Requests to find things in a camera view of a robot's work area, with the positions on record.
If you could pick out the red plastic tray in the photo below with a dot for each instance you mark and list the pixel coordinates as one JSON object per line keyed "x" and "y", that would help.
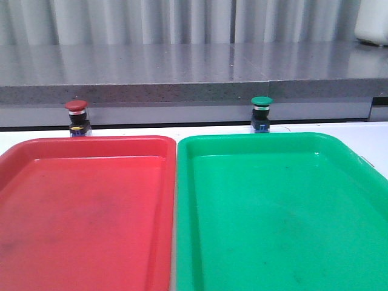
{"x": 93, "y": 213}

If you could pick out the grey stone counter slab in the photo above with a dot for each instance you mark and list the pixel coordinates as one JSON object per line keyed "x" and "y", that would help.
{"x": 108, "y": 74}

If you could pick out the white pleated curtain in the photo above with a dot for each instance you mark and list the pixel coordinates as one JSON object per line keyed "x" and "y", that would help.
{"x": 175, "y": 22}

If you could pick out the white container in background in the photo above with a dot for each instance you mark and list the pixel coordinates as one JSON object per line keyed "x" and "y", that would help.
{"x": 371, "y": 22}

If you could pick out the green mushroom push button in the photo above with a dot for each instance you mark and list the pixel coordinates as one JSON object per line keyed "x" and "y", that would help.
{"x": 260, "y": 112}

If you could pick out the red mushroom push button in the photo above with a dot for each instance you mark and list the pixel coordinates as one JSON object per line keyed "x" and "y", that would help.
{"x": 80, "y": 125}

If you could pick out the green plastic tray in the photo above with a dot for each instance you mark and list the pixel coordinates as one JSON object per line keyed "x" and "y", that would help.
{"x": 279, "y": 211}

